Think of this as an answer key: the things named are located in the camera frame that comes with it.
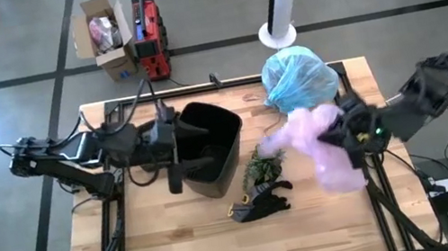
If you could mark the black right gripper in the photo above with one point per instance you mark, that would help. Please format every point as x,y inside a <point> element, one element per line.
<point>363,127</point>

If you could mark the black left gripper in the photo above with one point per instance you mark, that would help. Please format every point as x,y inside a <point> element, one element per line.
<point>159,145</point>

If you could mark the pink plastic trash bag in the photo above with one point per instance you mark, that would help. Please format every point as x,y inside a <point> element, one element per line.
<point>330,162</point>

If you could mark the black plastic trash bin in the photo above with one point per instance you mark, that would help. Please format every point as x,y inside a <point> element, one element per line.
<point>213,118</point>

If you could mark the blue plastic trash bag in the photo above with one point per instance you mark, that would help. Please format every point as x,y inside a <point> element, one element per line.
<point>298,81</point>

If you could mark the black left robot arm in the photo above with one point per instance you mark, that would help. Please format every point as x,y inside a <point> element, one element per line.
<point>56,156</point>

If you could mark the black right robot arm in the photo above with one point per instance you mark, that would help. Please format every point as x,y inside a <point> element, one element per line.
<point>423,92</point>

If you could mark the small black clamp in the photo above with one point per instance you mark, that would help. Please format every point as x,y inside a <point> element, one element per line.
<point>215,80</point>

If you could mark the small green succulent plant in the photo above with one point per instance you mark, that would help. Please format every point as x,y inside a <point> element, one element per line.
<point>261,169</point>

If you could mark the grey black yellow-cuffed glove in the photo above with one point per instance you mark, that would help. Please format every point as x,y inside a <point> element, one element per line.
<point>268,187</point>
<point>260,208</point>

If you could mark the open cardboard box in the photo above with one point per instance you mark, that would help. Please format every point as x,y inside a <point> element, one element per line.
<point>118,63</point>

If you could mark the pink white packaging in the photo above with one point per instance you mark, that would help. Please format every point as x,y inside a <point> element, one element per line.
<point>104,34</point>

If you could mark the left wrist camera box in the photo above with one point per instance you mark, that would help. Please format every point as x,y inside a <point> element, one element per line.
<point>164,116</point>

